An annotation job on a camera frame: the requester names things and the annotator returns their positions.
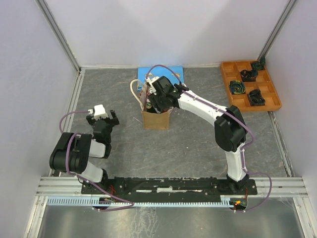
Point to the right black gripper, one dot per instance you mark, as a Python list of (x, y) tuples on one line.
[(154, 99)]

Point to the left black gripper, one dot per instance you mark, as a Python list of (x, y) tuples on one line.
[(113, 121)]

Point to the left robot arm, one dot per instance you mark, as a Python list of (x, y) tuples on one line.
[(72, 152)]

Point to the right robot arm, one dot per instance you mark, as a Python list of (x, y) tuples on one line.
[(229, 126)]

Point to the burlap canvas bag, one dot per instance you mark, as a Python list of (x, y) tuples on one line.
[(154, 121)]

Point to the green topped dark can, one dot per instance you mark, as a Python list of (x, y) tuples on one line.
[(149, 107)]

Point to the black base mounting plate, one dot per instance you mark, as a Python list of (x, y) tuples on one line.
[(171, 190)]

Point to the orange compartment tray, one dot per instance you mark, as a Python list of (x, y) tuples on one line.
[(230, 71)]

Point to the blue yellow rolled sock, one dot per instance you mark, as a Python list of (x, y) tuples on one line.
[(237, 87)]

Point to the black rolled sock upper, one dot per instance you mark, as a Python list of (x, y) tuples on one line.
[(249, 75)]

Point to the black rolled sock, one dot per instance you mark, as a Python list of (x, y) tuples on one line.
[(249, 75), (255, 98)]

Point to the black rolled sock lower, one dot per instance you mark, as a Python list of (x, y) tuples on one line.
[(255, 98)]

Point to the teal rolled sock corner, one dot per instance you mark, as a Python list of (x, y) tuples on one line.
[(259, 65)]

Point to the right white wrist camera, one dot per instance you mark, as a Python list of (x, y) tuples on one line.
[(150, 83)]

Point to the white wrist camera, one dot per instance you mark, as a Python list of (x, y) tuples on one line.
[(150, 83), (98, 112)]

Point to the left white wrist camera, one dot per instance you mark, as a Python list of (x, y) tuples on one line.
[(98, 112)]

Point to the aluminium frame rail front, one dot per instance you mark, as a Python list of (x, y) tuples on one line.
[(281, 187)]

